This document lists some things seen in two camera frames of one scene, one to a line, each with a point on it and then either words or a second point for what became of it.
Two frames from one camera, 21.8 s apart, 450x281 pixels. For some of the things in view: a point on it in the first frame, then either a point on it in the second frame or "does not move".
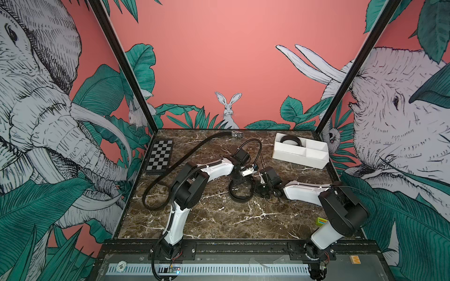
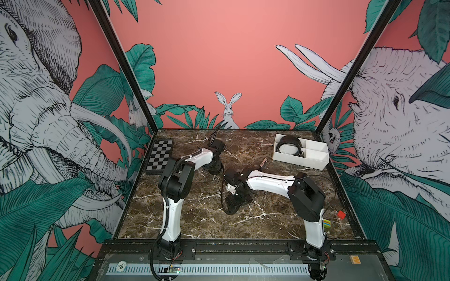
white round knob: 121,266 does not move
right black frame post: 390,10 does not move
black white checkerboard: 159,159 does not move
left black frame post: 112,34 does not move
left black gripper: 242,181 to 218,165
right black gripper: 257,186 to 231,204
